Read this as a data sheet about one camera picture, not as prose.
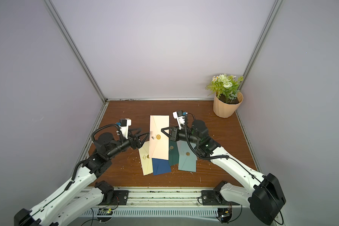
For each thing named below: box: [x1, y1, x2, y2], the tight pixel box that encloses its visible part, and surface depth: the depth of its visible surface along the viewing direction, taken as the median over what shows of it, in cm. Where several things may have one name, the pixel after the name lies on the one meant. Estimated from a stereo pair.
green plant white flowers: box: [205, 73, 244, 104], surface depth 91 cm
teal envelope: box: [176, 141, 198, 173], surface depth 89 cm
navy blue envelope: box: [151, 158, 172, 176], surface depth 85 cm
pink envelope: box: [149, 114, 170, 161], surface depth 71 cm
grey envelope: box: [176, 140, 198, 169], surface depth 89 cm
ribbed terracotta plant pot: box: [213, 91, 244, 119], surface depth 101 cm
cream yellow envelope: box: [138, 140, 154, 177], surface depth 87 cm
